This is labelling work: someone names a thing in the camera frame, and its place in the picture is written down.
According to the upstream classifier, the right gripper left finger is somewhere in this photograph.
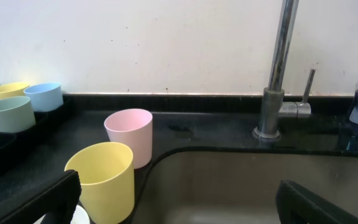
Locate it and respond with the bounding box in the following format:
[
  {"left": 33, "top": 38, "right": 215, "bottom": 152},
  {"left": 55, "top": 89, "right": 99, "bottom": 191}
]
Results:
[{"left": 0, "top": 169, "right": 82, "bottom": 224}]

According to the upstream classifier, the steel sink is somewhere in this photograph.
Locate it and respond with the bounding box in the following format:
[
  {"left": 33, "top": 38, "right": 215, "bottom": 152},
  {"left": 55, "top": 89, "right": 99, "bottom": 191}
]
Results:
[{"left": 131, "top": 146, "right": 358, "bottom": 224}]

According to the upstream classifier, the pink cup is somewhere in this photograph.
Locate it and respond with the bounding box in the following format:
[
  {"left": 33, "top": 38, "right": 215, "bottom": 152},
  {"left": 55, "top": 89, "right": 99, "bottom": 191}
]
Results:
[{"left": 103, "top": 108, "right": 154, "bottom": 170}]

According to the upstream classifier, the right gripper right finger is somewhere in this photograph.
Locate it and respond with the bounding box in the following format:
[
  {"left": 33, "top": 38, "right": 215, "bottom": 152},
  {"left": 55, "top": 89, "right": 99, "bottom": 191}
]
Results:
[{"left": 275, "top": 179, "right": 358, "bottom": 224}]

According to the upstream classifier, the blue cup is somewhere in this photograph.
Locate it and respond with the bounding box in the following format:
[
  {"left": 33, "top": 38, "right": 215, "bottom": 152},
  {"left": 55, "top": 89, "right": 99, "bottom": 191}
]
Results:
[{"left": 23, "top": 82, "right": 65, "bottom": 113}]

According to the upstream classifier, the yellow cup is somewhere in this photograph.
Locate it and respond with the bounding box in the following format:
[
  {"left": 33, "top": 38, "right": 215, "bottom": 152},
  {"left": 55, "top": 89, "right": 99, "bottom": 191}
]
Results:
[
  {"left": 0, "top": 81, "right": 30, "bottom": 100},
  {"left": 64, "top": 141, "right": 135, "bottom": 224}
]

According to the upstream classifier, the steel tap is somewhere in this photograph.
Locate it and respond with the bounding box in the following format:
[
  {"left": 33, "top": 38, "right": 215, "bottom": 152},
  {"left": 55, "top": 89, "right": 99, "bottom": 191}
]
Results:
[{"left": 252, "top": 0, "right": 316, "bottom": 141}]

